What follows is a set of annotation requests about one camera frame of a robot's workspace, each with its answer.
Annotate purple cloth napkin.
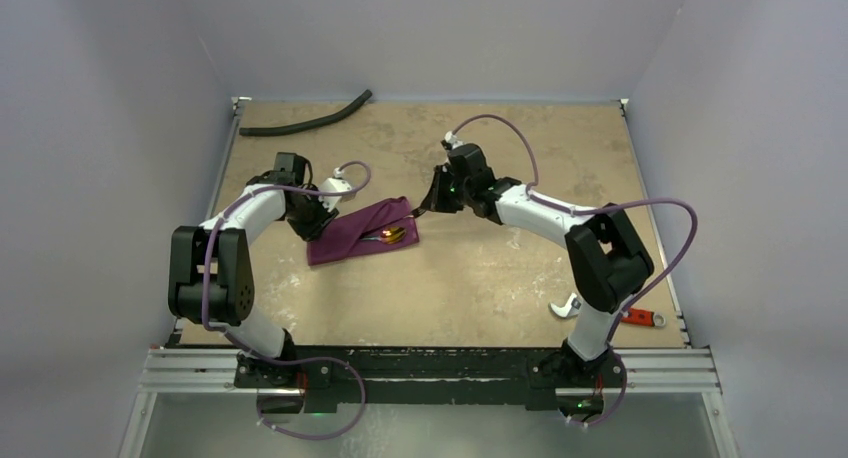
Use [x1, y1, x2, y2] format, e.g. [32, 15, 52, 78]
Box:
[306, 197, 420, 267]

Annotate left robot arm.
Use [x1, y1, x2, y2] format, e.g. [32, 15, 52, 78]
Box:
[168, 152, 354, 387]

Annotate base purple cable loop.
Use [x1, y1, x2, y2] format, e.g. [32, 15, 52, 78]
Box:
[255, 358, 368, 442]

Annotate adjustable wrench red handle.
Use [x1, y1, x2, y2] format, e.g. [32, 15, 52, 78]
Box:
[548, 293, 668, 329]

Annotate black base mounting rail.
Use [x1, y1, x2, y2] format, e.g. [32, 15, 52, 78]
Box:
[234, 345, 625, 413]

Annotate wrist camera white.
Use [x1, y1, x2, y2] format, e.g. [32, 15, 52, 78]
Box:
[441, 131, 464, 152]
[318, 168, 356, 211]

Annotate black foam hose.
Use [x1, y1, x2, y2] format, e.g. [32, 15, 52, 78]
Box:
[238, 89, 374, 138]

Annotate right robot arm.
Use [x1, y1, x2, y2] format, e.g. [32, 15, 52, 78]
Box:
[413, 142, 655, 385]

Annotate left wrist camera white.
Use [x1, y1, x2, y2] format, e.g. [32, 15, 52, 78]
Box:
[318, 168, 356, 211]

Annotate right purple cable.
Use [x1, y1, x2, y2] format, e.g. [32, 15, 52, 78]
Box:
[447, 114, 700, 350]

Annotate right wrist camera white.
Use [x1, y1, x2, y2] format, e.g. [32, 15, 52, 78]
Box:
[441, 131, 464, 152]

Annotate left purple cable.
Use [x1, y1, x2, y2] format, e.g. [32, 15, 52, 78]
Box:
[201, 160, 372, 365]

